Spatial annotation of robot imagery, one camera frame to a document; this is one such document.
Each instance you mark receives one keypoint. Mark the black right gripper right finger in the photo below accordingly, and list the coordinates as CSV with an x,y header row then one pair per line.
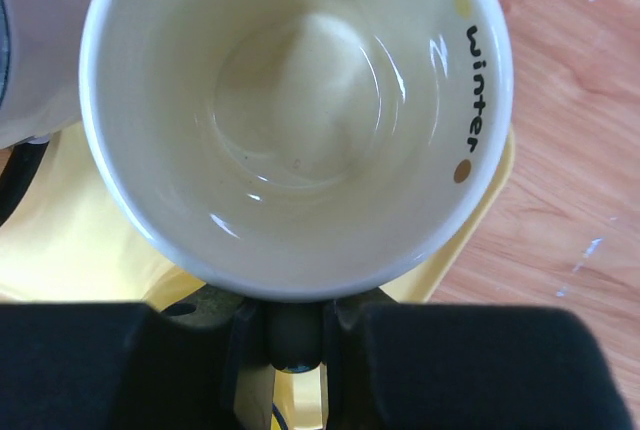
x,y
403,366

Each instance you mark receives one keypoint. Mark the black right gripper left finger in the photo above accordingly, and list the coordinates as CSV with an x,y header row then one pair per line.
x,y
127,366

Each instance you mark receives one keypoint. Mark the cream ceramic mug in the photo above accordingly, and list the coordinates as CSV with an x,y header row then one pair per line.
x,y
296,151

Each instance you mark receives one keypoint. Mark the purple glass mug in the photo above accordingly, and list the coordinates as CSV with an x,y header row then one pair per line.
x,y
40,44

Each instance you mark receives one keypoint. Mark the yellow plastic tray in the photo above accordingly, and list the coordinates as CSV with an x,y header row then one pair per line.
x,y
67,241

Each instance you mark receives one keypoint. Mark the yellow glass mug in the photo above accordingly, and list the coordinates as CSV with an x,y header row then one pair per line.
x,y
278,418

